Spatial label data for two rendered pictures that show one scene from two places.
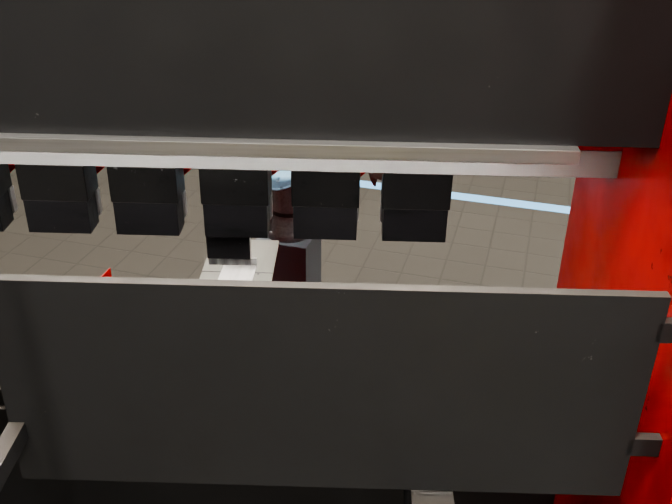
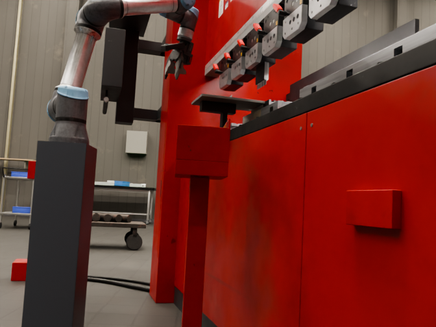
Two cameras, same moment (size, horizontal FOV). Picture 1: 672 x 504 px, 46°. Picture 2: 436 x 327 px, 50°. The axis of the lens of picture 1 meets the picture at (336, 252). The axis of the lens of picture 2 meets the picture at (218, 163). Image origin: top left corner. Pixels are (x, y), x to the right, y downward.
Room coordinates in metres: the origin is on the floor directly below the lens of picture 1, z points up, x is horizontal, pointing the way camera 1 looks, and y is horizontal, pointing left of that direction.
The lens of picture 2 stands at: (2.34, 2.04, 0.58)
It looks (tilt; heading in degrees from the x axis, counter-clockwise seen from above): 5 degrees up; 253
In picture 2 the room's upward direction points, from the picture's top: 3 degrees clockwise
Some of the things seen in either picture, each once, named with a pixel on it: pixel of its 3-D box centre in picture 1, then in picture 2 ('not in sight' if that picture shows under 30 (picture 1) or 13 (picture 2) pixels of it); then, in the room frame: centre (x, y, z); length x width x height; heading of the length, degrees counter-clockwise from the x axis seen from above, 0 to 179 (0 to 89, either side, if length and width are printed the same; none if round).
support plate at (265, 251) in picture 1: (239, 264); (227, 102); (1.76, 0.25, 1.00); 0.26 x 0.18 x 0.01; 179
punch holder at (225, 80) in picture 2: (414, 200); (231, 71); (1.61, -0.18, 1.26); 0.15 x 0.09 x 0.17; 89
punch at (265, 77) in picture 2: (228, 247); (261, 76); (1.61, 0.25, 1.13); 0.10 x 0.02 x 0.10; 89
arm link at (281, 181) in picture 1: (289, 187); (71, 102); (2.37, 0.15, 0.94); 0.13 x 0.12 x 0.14; 104
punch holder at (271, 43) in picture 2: (148, 194); (279, 32); (1.62, 0.42, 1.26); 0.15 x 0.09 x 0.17; 89
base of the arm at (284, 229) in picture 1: (288, 219); (69, 132); (2.37, 0.16, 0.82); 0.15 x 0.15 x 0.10
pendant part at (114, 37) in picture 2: not in sight; (112, 67); (2.16, -0.97, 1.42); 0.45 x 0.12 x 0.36; 88
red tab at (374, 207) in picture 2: not in sight; (371, 208); (1.79, 1.27, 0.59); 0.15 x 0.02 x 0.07; 89
